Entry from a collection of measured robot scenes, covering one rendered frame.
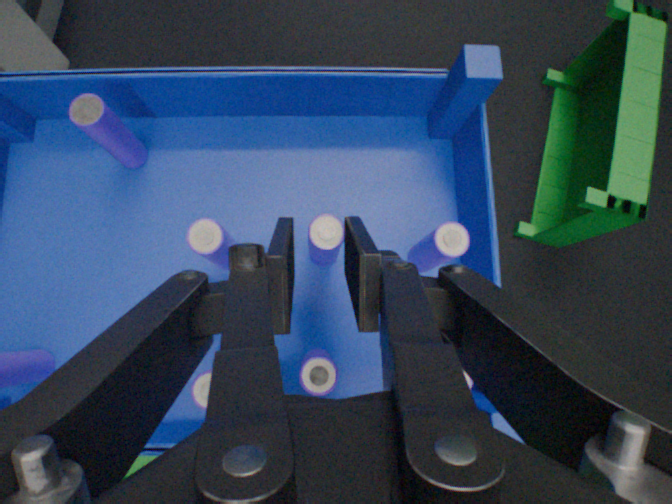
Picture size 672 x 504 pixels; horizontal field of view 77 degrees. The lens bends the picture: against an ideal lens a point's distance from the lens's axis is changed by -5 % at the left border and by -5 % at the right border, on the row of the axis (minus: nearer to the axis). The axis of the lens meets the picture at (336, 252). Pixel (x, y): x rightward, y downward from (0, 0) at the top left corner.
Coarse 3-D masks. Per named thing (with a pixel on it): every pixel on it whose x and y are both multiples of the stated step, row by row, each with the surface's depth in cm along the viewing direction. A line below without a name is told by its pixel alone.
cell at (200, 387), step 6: (204, 372) 20; (210, 372) 20; (198, 378) 20; (204, 378) 20; (192, 384) 20; (198, 384) 20; (204, 384) 20; (192, 390) 20; (198, 390) 20; (204, 390) 20; (192, 396) 20; (198, 396) 20; (204, 396) 20; (198, 402) 20; (204, 402) 20; (204, 408) 20
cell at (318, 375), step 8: (312, 352) 24; (320, 352) 23; (304, 360) 22; (312, 360) 21; (320, 360) 21; (328, 360) 21; (304, 368) 21; (312, 368) 20; (320, 368) 20; (328, 368) 21; (336, 368) 21; (304, 376) 20; (312, 376) 20; (320, 376) 20; (328, 376) 20; (336, 376) 21; (304, 384) 20; (312, 384) 20; (320, 384) 20; (328, 384) 20; (312, 392) 20; (320, 392) 20; (328, 392) 20
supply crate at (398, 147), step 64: (0, 128) 26; (64, 128) 28; (128, 128) 28; (192, 128) 29; (256, 128) 29; (320, 128) 29; (384, 128) 29; (448, 128) 28; (0, 192) 27; (64, 192) 28; (128, 192) 28; (192, 192) 28; (256, 192) 28; (320, 192) 28; (384, 192) 29; (448, 192) 29; (0, 256) 27; (64, 256) 27; (128, 256) 27; (192, 256) 27; (0, 320) 26; (64, 320) 26; (320, 320) 27
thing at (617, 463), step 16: (624, 416) 7; (640, 416) 7; (608, 432) 7; (624, 432) 7; (640, 432) 7; (592, 448) 7; (608, 448) 7; (624, 448) 7; (640, 448) 7; (592, 464) 7; (608, 464) 7; (624, 464) 7; (640, 464) 7; (592, 480) 7; (608, 480) 7; (624, 480) 7; (640, 480) 7; (656, 480) 7; (624, 496) 6; (640, 496) 6; (656, 496) 6
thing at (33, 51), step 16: (0, 0) 54; (0, 16) 55; (16, 16) 58; (0, 32) 55; (16, 32) 58; (32, 32) 62; (0, 48) 56; (16, 48) 59; (32, 48) 62; (48, 48) 66; (0, 64) 56; (16, 64) 59; (32, 64) 63; (48, 64) 66; (64, 64) 70
